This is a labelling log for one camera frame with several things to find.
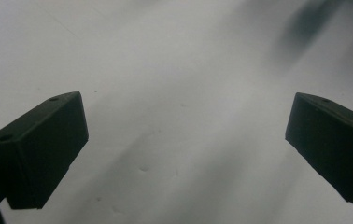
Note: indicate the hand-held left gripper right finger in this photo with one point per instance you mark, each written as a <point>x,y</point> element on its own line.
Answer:
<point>333,146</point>

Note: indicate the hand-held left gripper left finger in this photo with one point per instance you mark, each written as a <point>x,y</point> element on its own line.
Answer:
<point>40,149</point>

